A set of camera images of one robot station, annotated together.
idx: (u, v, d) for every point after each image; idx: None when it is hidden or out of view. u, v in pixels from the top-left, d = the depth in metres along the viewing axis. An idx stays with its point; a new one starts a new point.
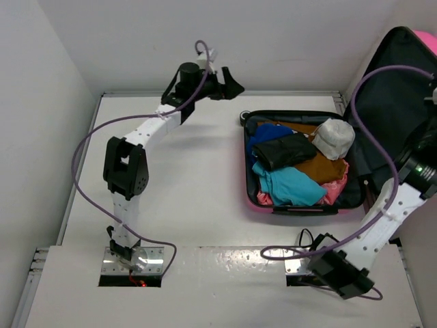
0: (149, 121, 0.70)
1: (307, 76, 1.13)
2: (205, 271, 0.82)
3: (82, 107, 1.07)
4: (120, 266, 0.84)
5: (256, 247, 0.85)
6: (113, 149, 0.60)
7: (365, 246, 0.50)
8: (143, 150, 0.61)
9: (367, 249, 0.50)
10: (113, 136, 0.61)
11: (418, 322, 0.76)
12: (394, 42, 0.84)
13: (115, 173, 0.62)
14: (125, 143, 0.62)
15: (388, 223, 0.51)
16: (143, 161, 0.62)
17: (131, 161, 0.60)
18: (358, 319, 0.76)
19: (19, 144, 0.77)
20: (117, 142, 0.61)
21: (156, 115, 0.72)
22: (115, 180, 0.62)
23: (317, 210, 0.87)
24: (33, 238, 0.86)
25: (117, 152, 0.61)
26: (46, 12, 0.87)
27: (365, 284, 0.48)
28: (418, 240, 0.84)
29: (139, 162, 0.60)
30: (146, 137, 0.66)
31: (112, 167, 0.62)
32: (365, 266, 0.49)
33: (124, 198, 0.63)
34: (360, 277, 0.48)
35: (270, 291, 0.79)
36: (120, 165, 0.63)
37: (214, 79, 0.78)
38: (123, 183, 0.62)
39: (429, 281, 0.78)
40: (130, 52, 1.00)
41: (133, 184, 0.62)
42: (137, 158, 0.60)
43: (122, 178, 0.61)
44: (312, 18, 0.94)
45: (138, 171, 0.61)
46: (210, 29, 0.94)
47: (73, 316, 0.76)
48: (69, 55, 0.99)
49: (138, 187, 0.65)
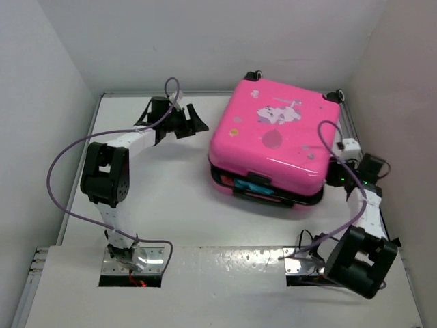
0: (127, 134, 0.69)
1: (305, 77, 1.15)
2: (203, 272, 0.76)
3: (82, 107, 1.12)
4: (120, 266, 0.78)
5: (257, 246, 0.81)
6: (93, 152, 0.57)
7: (371, 223, 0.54)
8: (127, 151, 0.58)
9: (375, 225, 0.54)
10: (93, 141, 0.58)
11: (418, 322, 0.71)
12: (255, 99, 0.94)
13: (95, 179, 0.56)
14: (106, 147, 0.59)
15: (373, 208, 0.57)
16: (127, 164, 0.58)
17: (113, 163, 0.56)
18: (364, 320, 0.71)
19: (20, 137, 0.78)
20: (98, 145, 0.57)
21: (134, 130, 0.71)
22: (94, 187, 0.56)
23: (274, 198, 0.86)
24: (31, 238, 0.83)
25: (97, 156, 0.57)
26: (48, 14, 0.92)
27: (390, 251, 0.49)
28: (418, 238, 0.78)
29: (123, 164, 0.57)
30: (127, 143, 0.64)
31: (91, 172, 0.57)
32: (382, 237, 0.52)
33: (107, 206, 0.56)
34: (384, 242, 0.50)
35: (272, 291, 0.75)
36: (102, 172, 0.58)
37: (181, 116, 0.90)
38: (104, 190, 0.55)
39: (431, 280, 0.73)
40: (129, 53, 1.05)
41: (115, 190, 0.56)
42: (121, 158, 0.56)
43: (103, 184, 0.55)
44: (306, 17, 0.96)
45: (120, 175, 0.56)
46: (207, 30, 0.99)
47: (67, 318, 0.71)
48: (70, 57, 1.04)
49: (121, 197, 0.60)
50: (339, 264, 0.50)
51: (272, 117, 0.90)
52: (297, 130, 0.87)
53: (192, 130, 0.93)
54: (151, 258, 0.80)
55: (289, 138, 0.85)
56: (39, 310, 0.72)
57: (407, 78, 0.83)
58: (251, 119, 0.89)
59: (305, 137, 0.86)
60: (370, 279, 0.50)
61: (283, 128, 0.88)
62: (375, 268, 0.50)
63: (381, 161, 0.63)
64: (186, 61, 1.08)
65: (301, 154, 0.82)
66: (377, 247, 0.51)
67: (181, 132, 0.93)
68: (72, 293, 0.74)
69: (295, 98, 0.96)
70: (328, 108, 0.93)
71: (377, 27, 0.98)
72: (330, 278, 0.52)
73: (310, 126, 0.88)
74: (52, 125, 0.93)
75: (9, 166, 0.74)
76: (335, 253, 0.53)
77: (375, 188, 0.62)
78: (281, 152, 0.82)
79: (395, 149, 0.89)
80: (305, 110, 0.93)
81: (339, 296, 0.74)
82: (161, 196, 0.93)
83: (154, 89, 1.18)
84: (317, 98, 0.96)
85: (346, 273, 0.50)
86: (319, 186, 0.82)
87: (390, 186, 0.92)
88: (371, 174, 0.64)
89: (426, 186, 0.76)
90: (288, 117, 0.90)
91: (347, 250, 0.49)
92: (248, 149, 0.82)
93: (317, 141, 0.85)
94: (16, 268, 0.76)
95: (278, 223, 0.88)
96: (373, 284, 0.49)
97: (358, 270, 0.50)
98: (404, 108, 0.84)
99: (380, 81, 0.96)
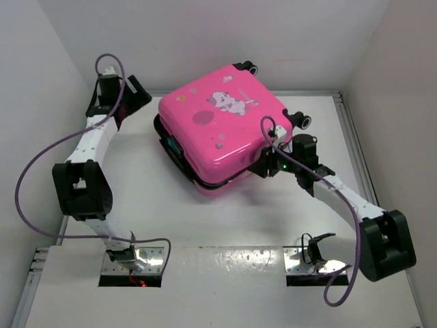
0: (86, 137, 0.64)
1: (305, 76, 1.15)
2: (203, 272, 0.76)
3: (82, 106, 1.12)
4: (120, 266, 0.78)
5: (256, 246, 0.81)
6: (61, 175, 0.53)
7: (363, 203, 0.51)
8: (97, 163, 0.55)
9: (365, 203, 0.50)
10: (55, 164, 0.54)
11: (418, 322, 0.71)
12: (217, 84, 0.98)
13: (75, 200, 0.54)
14: (71, 165, 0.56)
15: (346, 190, 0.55)
16: (102, 175, 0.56)
17: (87, 180, 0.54)
18: (363, 320, 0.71)
19: (20, 137, 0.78)
20: (63, 167, 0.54)
21: (91, 128, 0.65)
22: (78, 208, 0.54)
23: (181, 165, 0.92)
24: (32, 237, 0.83)
25: (67, 178, 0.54)
26: (48, 13, 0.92)
27: (400, 217, 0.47)
28: (417, 238, 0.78)
29: (99, 178, 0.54)
30: (91, 152, 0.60)
31: (69, 196, 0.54)
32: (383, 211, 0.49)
33: (100, 219, 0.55)
34: (391, 214, 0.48)
35: (272, 291, 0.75)
36: (78, 190, 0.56)
37: (129, 92, 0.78)
38: (90, 207, 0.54)
39: (429, 280, 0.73)
40: (129, 52, 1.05)
41: (100, 201, 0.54)
42: (93, 173, 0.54)
43: (87, 201, 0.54)
44: (306, 17, 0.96)
45: (99, 188, 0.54)
46: (207, 29, 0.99)
47: (67, 318, 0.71)
48: (70, 56, 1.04)
49: (109, 206, 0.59)
50: (377, 259, 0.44)
51: (221, 102, 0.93)
52: (230, 121, 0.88)
53: (144, 102, 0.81)
54: (151, 257, 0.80)
55: (218, 122, 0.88)
56: (39, 309, 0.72)
57: (407, 77, 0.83)
58: (203, 96, 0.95)
59: (233, 128, 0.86)
60: (405, 252, 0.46)
61: (218, 114, 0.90)
62: (402, 240, 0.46)
63: (313, 143, 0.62)
64: (187, 61, 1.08)
65: (213, 139, 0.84)
66: (386, 221, 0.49)
67: (134, 109, 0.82)
68: (72, 292, 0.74)
69: (255, 98, 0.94)
70: (278, 117, 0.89)
71: (377, 27, 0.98)
72: (377, 279, 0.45)
73: (244, 122, 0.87)
74: (52, 125, 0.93)
75: (9, 166, 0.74)
76: (364, 253, 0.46)
77: (326, 171, 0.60)
78: (200, 129, 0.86)
79: (395, 149, 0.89)
80: (255, 111, 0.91)
81: (339, 296, 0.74)
82: (160, 195, 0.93)
83: (155, 89, 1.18)
84: (274, 102, 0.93)
85: (390, 264, 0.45)
86: (218, 174, 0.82)
87: (390, 186, 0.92)
88: (311, 158, 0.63)
89: (425, 186, 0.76)
90: (232, 110, 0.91)
91: (375, 240, 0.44)
92: (179, 118, 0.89)
93: (238, 137, 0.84)
94: (15, 268, 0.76)
95: (278, 223, 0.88)
96: (411, 253, 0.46)
97: (391, 253, 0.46)
98: (404, 108, 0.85)
99: (380, 81, 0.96)
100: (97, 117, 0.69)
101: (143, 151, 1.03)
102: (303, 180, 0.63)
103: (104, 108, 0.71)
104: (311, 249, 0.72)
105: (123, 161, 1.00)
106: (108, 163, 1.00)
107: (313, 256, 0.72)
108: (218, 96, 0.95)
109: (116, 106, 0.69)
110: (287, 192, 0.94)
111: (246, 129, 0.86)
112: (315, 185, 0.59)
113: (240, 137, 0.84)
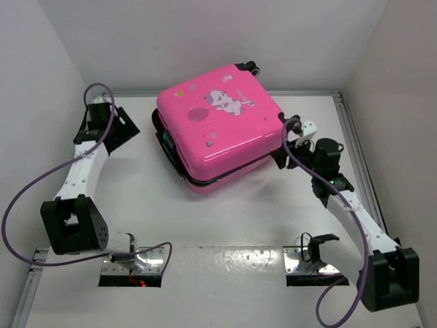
0: (76, 167, 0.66)
1: (305, 76, 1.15)
2: (203, 272, 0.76)
3: (82, 107, 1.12)
4: (120, 266, 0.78)
5: (257, 246, 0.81)
6: (51, 214, 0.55)
7: (377, 234, 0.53)
8: (88, 199, 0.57)
9: (379, 235, 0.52)
10: (43, 203, 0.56)
11: (419, 323, 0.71)
12: (215, 83, 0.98)
13: (67, 238, 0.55)
14: (61, 201, 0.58)
15: (362, 214, 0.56)
16: (94, 209, 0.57)
17: (78, 216, 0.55)
18: (363, 320, 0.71)
19: (20, 137, 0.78)
20: (52, 206, 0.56)
21: (80, 156, 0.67)
22: (71, 246, 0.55)
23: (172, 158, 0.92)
24: (31, 237, 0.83)
25: (57, 216, 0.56)
26: (48, 12, 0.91)
27: (411, 255, 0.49)
28: (417, 238, 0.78)
29: (91, 213, 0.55)
30: (82, 183, 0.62)
31: (61, 236, 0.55)
32: (396, 247, 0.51)
33: (95, 251, 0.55)
34: (403, 252, 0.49)
35: (272, 291, 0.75)
36: (69, 228, 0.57)
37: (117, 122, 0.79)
38: (83, 244, 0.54)
39: (430, 280, 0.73)
40: (129, 52, 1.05)
41: (93, 235, 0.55)
42: (85, 208, 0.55)
43: (79, 238, 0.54)
44: (306, 17, 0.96)
45: (89, 223, 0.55)
46: (207, 30, 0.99)
47: (67, 318, 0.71)
48: (70, 56, 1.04)
49: (104, 240, 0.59)
50: (381, 294, 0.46)
51: (218, 100, 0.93)
52: (223, 120, 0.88)
53: (133, 133, 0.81)
54: (151, 257, 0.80)
55: (212, 120, 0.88)
56: (40, 309, 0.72)
57: (407, 78, 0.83)
58: (201, 93, 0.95)
59: (226, 128, 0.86)
60: (410, 290, 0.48)
61: (213, 113, 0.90)
62: (409, 279, 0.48)
63: (337, 154, 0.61)
64: (187, 62, 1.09)
65: (204, 137, 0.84)
66: (396, 256, 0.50)
67: (124, 141, 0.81)
68: (73, 292, 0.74)
69: (252, 98, 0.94)
70: (272, 121, 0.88)
71: (377, 27, 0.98)
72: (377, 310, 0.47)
73: (237, 123, 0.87)
74: (52, 125, 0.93)
75: (9, 166, 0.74)
76: (368, 284, 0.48)
77: (343, 184, 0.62)
78: (194, 126, 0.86)
79: (395, 149, 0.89)
80: (250, 112, 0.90)
81: (339, 296, 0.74)
82: (160, 196, 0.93)
83: (155, 88, 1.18)
84: (270, 106, 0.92)
85: (392, 298, 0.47)
86: (209, 172, 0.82)
87: (390, 186, 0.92)
88: (332, 168, 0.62)
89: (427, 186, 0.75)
90: (228, 111, 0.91)
91: (382, 277, 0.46)
92: (175, 115, 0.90)
93: (231, 137, 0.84)
94: (15, 269, 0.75)
95: (278, 223, 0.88)
96: (414, 292, 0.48)
97: (394, 287, 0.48)
98: (404, 109, 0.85)
99: (379, 81, 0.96)
100: (86, 144, 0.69)
101: (143, 151, 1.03)
102: (318, 189, 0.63)
103: (93, 133, 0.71)
104: (312, 249, 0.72)
105: (123, 161, 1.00)
106: (109, 163, 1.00)
107: (313, 255, 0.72)
108: (216, 95, 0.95)
109: (106, 132, 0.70)
110: (287, 192, 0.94)
111: (239, 131, 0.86)
112: (329, 199, 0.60)
113: (230, 137, 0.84)
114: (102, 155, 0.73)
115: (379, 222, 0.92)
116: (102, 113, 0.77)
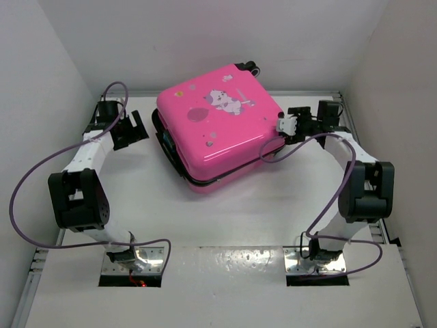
0: (82, 149, 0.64)
1: (305, 77, 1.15)
2: (203, 272, 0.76)
3: (82, 107, 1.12)
4: (119, 266, 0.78)
5: (257, 247, 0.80)
6: (57, 186, 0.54)
7: (361, 153, 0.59)
8: (93, 171, 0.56)
9: (364, 154, 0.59)
10: (51, 173, 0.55)
11: (418, 323, 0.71)
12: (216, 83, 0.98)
13: (72, 212, 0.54)
14: (67, 174, 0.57)
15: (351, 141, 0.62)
16: (98, 184, 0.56)
17: (84, 189, 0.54)
18: (362, 319, 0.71)
19: (20, 137, 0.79)
20: (59, 177, 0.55)
21: (88, 141, 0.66)
22: (72, 220, 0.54)
23: (173, 158, 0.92)
24: (32, 238, 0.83)
25: (63, 188, 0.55)
26: (47, 14, 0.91)
27: (388, 167, 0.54)
28: (416, 238, 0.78)
29: (95, 186, 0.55)
30: (89, 162, 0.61)
31: (65, 207, 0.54)
32: (375, 161, 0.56)
33: (97, 225, 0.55)
34: (381, 165, 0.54)
35: (272, 291, 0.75)
36: (73, 201, 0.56)
37: (128, 122, 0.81)
38: (87, 217, 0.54)
39: (431, 281, 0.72)
40: (129, 53, 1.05)
41: (96, 208, 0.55)
42: (90, 181, 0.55)
43: (82, 211, 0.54)
44: (305, 18, 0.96)
45: (95, 198, 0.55)
46: (207, 29, 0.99)
47: (66, 318, 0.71)
48: (69, 56, 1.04)
49: (106, 219, 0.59)
50: (354, 198, 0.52)
51: (218, 100, 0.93)
52: (223, 119, 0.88)
53: (139, 137, 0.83)
54: (151, 257, 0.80)
55: (211, 120, 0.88)
56: (39, 310, 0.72)
57: (407, 78, 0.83)
58: (201, 93, 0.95)
59: (226, 128, 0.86)
60: (383, 199, 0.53)
61: (214, 113, 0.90)
62: (383, 188, 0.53)
63: (336, 104, 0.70)
64: (188, 62, 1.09)
65: (204, 137, 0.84)
66: (375, 170, 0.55)
67: (129, 142, 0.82)
68: (73, 292, 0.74)
69: (252, 98, 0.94)
70: (272, 120, 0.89)
71: (377, 27, 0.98)
72: (350, 216, 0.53)
73: (237, 121, 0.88)
74: (52, 125, 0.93)
75: (9, 166, 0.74)
76: (345, 190, 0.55)
77: (343, 128, 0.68)
78: (194, 127, 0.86)
79: (395, 148, 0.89)
80: (250, 111, 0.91)
81: (337, 297, 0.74)
82: (160, 195, 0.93)
83: (155, 89, 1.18)
84: (270, 106, 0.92)
85: (364, 205, 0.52)
86: (209, 172, 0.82)
87: None
88: (332, 118, 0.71)
89: (429, 185, 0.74)
90: (228, 111, 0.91)
91: (358, 182, 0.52)
92: (175, 116, 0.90)
93: (231, 137, 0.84)
94: (16, 269, 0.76)
95: (278, 222, 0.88)
96: (388, 200, 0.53)
97: (370, 197, 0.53)
98: (404, 108, 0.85)
99: (379, 81, 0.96)
100: (94, 132, 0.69)
101: (143, 150, 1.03)
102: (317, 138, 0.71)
103: (100, 124, 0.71)
104: (311, 248, 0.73)
105: (124, 161, 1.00)
106: (110, 163, 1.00)
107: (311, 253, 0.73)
108: (216, 94, 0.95)
109: (114, 122, 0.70)
110: (287, 191, 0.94)
111: (239, 130, 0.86)
112: (328, 141, 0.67)
113: (230, 137, 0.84)
114: (108, 145, 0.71)
115: (379, 223, 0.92)
116: (113, 109, 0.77)
